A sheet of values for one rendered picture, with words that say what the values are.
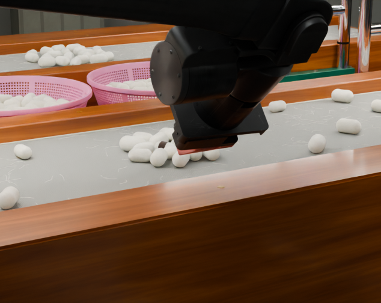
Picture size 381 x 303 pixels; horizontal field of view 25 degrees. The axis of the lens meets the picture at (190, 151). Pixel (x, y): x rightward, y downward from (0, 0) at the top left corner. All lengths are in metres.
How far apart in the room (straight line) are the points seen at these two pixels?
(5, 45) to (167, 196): 1.07
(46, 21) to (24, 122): 1.88
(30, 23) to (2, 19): 0.26
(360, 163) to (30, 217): 0.41
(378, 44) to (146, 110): 0.81
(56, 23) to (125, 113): 1.84
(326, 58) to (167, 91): 1.16
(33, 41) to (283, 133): 0.83
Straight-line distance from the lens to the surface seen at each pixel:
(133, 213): 0.89
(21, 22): 3.11
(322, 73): 1.87
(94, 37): 2.02
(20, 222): 0.88
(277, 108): 1.40
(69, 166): 1.13
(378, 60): 2.01
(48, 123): 1.26
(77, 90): 1.49
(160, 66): 0.78
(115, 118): 1.30
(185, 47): 0.75
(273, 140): 1.24
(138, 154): 1.13
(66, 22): 3.13
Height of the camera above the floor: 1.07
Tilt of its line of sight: 16 degrees down
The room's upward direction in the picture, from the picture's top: straight up
